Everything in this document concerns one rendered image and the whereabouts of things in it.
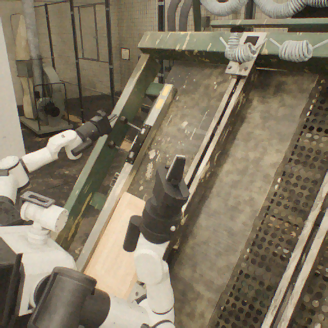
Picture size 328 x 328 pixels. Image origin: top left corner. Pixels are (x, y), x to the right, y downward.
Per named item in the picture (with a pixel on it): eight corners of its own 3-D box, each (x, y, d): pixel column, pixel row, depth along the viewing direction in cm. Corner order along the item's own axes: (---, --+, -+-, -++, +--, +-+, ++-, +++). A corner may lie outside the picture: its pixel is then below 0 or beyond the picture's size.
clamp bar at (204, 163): (128, 310, 120) (82, 310, 102) (252, 49, 133) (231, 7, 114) (146, 325, 114) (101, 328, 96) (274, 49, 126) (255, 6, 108)
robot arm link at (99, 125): (95, 107, 144) (74, 120, 137) (107, 111, 137) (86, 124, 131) (104, 131, 151) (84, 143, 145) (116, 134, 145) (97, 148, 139)
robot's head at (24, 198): (43, 232, 84) (43, 209, 81) (16, 221, 85) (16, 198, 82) (56, 220, 90) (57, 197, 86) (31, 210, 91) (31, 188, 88)
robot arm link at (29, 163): (51, 161, 136) (8, 181, 129) (42, 141, 130) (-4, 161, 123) (59, 172, 128) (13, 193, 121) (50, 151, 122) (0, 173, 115)
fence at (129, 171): (79, 268, 142) (73, 268, 139) (169, 88, 152) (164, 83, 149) (86, 273, 139) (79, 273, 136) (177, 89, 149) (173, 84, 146)
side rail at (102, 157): (62, 246, 163) (45, 243, 154) (154, 65, 174) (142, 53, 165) (68, 252, 159) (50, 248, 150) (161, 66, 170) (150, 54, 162)
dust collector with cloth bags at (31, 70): (18, 123, 683) (-2, 13, 595) (50, 118, 722) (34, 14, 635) (38, 139, 584) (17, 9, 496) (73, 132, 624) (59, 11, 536)
